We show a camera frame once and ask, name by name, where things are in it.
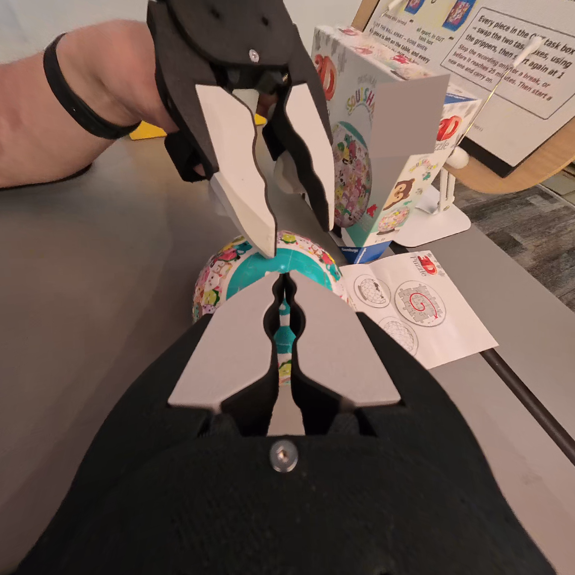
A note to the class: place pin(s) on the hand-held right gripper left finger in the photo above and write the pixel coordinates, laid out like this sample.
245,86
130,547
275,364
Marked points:
224,355

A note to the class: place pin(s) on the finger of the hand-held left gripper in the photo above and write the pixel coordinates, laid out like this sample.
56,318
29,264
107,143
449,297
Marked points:
233,161
310,134

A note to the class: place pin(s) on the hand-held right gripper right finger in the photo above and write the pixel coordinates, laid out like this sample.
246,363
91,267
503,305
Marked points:
341,355

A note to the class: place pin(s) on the colourful puzzle ball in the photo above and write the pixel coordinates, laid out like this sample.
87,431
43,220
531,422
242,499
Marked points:
245,275

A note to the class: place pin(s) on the person's left forearm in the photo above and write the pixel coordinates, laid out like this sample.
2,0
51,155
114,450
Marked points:
31,134

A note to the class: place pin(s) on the colourful puzzle box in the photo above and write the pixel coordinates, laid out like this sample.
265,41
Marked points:
355,170

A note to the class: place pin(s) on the small white puzzle box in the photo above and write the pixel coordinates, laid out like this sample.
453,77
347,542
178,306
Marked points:
458,108

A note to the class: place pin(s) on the person's left hand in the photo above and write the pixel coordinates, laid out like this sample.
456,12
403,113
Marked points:
117,72

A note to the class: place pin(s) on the yellow object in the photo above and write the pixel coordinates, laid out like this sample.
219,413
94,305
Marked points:
150,131

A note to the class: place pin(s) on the white instruction leaflet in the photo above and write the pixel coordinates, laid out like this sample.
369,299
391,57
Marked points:
458,323

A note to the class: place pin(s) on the white metal stand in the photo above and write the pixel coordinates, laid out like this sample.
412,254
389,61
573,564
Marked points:
440,224

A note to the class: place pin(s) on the black wristband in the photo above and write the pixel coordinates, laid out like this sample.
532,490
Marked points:
67,105

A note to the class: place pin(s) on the white instruction sign board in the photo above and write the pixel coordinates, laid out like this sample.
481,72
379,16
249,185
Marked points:
485,54

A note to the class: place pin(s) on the curved wooden board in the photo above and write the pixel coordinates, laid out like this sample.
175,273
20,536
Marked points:
516,182

